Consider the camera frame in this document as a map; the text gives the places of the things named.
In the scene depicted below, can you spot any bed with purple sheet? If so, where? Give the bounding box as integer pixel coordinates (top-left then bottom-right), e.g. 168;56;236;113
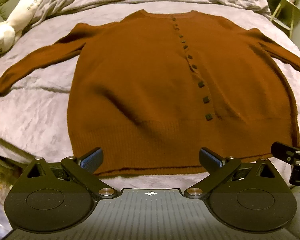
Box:
0;0;300;198

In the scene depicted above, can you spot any brown buttoned cardigan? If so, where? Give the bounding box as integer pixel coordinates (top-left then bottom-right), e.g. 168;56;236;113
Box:
0;9;300;177

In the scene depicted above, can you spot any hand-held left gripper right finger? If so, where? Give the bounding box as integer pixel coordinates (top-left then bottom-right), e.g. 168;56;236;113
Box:
186;147;284;197

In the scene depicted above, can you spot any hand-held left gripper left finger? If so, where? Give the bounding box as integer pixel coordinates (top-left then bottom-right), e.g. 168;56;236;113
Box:
19;147;117;197

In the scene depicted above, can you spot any yellow side table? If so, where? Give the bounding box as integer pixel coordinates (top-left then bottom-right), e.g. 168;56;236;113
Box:
269;0;300;39

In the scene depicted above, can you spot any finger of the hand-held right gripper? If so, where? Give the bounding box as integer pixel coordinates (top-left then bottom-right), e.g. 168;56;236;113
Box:
271;141;300;165

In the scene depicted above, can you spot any white plush rabbit toy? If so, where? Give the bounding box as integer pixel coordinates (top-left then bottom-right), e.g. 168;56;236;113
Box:
0;0;54;61

